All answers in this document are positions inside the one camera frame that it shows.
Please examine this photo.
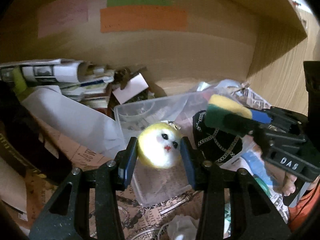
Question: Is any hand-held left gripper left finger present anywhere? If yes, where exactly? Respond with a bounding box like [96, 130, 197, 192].
[29, 136, 139, 240]

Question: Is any black pouch with silver chain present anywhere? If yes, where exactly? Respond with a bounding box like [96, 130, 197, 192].
[192, 110, 244, 165]

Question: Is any rolled newspaper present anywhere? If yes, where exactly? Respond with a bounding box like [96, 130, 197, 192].
[0, 58, 87, 90]

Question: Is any orange paper label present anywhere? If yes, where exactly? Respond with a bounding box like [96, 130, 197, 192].
[99, 7, 188, 33]

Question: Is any yellow green sponge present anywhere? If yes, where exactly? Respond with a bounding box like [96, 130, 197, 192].
[205, 94, 253, 133]

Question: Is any stack of printed booklets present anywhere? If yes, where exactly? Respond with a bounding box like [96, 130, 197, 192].
[60, 66, 115, 108]

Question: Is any white paper sheet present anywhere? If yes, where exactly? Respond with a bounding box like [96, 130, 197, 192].
[21, 85, 125, 157]

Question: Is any yellow white felt face ball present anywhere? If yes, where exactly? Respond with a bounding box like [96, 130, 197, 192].
[137, 122, 183, 169]

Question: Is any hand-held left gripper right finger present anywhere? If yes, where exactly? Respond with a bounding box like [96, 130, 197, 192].
[180, 137, 292, 240]

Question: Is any crumpled newspaper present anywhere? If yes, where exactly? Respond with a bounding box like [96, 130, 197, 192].
[225, 80, 274, 110]

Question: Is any white crumpled plastic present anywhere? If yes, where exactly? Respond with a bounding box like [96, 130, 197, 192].
[167, 214, 199, 240]

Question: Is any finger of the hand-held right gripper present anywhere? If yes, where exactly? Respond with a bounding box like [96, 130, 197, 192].
[223, 114, 267, 140]
[249, 106, 309, 132]

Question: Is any brown printed paper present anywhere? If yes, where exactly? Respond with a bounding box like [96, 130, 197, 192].
[25, 120, 205, 240]

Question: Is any green paper label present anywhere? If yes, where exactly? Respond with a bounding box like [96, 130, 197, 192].
[106, 0, 173, 7]

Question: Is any clear plastic container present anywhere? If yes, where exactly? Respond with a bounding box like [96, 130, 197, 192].
[114, 91, 253, 207]

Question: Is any small white card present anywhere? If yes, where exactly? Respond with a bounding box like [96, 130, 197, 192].
[112, 73, 149, 105]

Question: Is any large cardboard box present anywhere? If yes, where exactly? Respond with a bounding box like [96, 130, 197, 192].
[0, 0, 308, 240]

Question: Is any person's right hand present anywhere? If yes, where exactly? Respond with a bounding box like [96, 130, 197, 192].
[281, 174, 298, 197]

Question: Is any pink paper label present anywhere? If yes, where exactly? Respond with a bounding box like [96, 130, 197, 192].
[37, 0, 89, 39]

